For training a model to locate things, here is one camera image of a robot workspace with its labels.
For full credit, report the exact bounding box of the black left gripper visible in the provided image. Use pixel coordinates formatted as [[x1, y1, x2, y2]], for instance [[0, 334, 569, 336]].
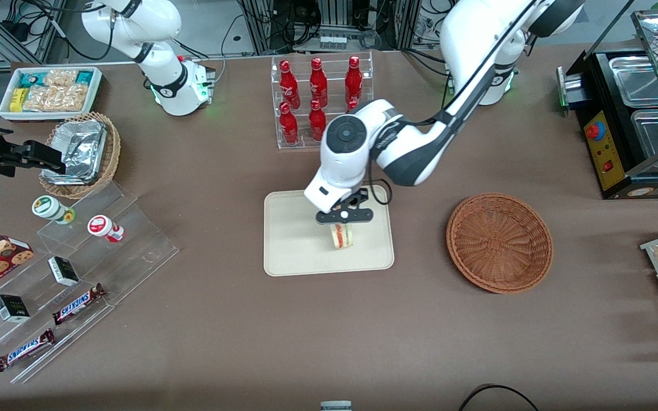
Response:
[[316, 191, 374, 224]]

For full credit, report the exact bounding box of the triangular sandwich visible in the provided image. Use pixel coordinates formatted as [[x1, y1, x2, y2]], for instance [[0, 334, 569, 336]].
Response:
[[330, 223, 356, 250]]

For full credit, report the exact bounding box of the beige plastic tray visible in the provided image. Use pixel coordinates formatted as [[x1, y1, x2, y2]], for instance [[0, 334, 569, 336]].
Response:
[[264, 185, 395, 277]]

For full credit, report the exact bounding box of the light wicker basket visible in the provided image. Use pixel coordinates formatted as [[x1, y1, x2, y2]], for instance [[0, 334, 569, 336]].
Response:
[[39, 112, 121, 199]]

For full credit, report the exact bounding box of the brown wicker basket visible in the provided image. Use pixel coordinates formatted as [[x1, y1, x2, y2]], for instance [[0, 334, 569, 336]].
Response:
[[446, 193, 553, 295]]

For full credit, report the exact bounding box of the aluminium foil container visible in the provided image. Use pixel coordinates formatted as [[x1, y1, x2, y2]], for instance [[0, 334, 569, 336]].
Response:
[[42, 120, 107, 185]]

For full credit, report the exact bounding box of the green lid cup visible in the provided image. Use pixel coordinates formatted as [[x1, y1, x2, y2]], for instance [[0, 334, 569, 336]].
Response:
[[32, 195, 76, 225]]

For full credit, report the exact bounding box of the clear cracker bag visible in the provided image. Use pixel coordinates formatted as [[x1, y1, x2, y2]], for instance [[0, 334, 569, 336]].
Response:
[[43, 70, 79, 88], [23, 84, 89, 112]]

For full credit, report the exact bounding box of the white plastic bin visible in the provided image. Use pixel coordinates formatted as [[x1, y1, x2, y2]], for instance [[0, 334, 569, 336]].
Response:
[[0, 67, 103, 122]]

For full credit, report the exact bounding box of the red lid cup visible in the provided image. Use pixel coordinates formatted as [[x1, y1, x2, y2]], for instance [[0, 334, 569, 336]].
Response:
[[87, 215, 125, 244]]

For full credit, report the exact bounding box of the small dark box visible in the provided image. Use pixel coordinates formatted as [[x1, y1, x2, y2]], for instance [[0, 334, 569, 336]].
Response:
[[0, 295, 31, 324], [48, 256, 80, 287]]

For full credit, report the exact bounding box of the clear acrylic stepped shelf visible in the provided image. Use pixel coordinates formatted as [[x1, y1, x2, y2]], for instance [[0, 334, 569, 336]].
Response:
[[0, 182, 179, 384]]

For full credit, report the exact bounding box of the clear acrylic bottle rack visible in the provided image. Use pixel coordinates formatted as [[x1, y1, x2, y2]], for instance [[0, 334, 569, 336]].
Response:
[[272, 51, 374, 150]]

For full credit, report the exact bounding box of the Snickers bar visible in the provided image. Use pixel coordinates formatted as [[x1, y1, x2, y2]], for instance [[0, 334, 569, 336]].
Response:
[[0, 328, 56, 373], [53, 283, 107, 326]]

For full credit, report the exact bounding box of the black food warmer case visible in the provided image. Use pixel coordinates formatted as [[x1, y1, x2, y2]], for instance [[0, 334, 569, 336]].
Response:
[[556, 0, 658, 200]]

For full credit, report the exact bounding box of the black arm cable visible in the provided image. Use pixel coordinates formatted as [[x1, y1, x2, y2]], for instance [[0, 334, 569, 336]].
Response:
[[366, 0, 538, 207]]

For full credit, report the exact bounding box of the aluminium frame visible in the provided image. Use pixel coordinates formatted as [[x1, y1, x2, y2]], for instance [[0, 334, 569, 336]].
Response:
[[238, 0, 421, 53]]

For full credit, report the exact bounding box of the black table cable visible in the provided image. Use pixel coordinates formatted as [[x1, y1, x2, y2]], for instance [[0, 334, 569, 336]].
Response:
[[458, 384, 541, 411]]

